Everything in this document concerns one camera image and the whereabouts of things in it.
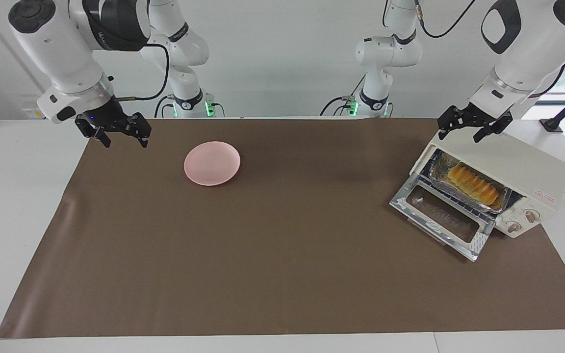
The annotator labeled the ridged golden bread loaf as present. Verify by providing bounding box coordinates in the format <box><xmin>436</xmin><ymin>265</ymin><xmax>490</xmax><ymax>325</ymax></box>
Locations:
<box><xmin>447</xmin><ymin>164</ymin><xmax>500</xmax><ymax>206</ymax></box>

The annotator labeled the foil-lined glass oven door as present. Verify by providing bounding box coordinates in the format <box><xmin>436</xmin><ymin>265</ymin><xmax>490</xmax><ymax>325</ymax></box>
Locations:
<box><xmin>389</xmin><ymin>174</ymin><xmax>496</xmax><ymax>262</ymax></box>

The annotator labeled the brown table mat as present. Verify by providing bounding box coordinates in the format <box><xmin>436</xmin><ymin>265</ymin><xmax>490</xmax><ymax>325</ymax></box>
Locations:
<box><xmin>0</xmin><ymin>118</ymin><xmax>565</xmax><ymax>339</ymax></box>

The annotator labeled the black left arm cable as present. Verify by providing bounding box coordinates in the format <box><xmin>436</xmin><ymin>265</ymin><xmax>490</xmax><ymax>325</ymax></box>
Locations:
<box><xmin>414</xmin><ymin>0</ymin><xmax>477</xmax><ymax>39</ymax></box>

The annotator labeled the black base cable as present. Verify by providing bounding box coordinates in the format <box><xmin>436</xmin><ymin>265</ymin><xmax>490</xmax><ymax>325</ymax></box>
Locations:
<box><xmin>154</xmin><ymin>95</ymin><xmax>178</xmax><ymax>118</ymax></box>
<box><xmin>320</xmin><ymin>74</ymin><xmax>367</xmax><ymax>117</ymax></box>

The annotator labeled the black left base cable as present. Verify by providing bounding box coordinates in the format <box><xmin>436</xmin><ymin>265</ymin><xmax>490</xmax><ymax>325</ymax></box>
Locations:
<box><xmin>320</xmin><ymin>74</ymin><xmax>367</xmax><ymax>117</ymax></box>

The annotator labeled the pink round plate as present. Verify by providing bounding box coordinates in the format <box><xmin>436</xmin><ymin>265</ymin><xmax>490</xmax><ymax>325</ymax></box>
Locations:
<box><xmin>184</xmin><ymin>141</ymin><xmax>241</xmax><ymax>186</ymax></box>

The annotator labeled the aluminium foil baking tray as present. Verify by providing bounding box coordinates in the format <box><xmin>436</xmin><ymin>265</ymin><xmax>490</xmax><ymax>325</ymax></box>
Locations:
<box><xmin>427</xmin><ymin>151</ymin><xmax>513</xmax><ymax>214</ymax></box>

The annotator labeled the cream toaster oven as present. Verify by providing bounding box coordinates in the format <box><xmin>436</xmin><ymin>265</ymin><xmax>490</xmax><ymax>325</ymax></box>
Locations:
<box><xmin>410</xmin><ymin>128</ymin><xmax>565</xmax><ymax>239</ymax></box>

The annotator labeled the black right base cable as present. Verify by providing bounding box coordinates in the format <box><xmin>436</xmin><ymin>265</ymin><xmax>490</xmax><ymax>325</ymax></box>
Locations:
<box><xmin>154</xmin><ymin>95</ymin><xmax>178</xmax><ymax>118</ymax></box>

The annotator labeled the metal wire oven rack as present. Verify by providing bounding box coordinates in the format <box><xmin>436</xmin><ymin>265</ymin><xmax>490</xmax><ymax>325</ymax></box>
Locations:
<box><xmin>422</xmin><ymin>147</ymin><xmax>514</xmax><ymax>217</ymax></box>

